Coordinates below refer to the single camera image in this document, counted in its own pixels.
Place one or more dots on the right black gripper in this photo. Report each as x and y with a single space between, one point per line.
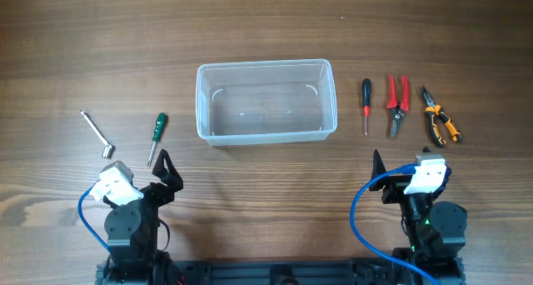
394 187

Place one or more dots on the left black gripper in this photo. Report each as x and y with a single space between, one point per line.
172 179

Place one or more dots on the green handled screwdriver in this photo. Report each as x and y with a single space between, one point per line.
160 124

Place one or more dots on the red handled snips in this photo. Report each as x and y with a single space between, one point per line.
398 108

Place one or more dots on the orange black pliers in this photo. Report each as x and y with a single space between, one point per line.
435 112

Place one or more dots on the black red screwdriver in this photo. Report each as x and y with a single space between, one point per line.
366 94

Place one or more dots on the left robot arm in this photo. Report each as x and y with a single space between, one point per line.
132 224

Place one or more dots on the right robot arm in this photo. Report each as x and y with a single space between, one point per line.
435 230

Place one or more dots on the clear plastic container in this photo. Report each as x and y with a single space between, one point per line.
251 103

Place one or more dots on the silver L-shaped socket wrench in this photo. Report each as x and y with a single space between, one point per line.
108 147

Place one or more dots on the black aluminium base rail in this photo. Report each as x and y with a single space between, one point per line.
347 272

